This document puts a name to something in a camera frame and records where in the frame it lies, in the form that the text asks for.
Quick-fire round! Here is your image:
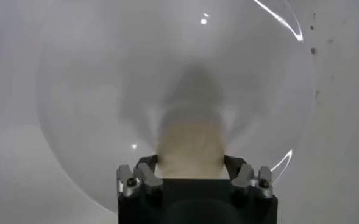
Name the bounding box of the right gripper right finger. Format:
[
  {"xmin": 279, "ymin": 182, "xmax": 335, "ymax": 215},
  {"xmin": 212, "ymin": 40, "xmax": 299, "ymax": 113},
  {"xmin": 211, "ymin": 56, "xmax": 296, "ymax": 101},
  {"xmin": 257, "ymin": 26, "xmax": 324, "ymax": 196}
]
[{"xmin": 224, "ymin": 154, "xmax": 274, "ymax": 198}]

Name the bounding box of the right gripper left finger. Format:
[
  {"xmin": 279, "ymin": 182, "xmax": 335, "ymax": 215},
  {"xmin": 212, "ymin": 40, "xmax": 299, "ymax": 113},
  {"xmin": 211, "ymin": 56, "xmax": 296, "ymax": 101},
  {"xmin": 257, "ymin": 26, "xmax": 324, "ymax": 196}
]
[{"xmin": 116, "ymin": 154, "xmax": 164, "ymax": 197}]

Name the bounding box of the white round plate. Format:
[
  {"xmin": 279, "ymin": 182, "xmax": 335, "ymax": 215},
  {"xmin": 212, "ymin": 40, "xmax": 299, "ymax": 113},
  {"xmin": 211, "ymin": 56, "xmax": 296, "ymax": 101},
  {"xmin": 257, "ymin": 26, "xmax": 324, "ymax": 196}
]
[{"xmin": 36, "ymin": 0, "xmax": 317, "ymax": 214}]

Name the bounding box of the white steamed baozi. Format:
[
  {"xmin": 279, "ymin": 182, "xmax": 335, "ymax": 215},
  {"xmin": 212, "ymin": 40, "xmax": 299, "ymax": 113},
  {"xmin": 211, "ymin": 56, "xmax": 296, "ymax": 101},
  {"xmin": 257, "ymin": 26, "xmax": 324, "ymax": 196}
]
[{"xmin": 156, "ymin": 121, "xmax": 229, "ymax": 180}]

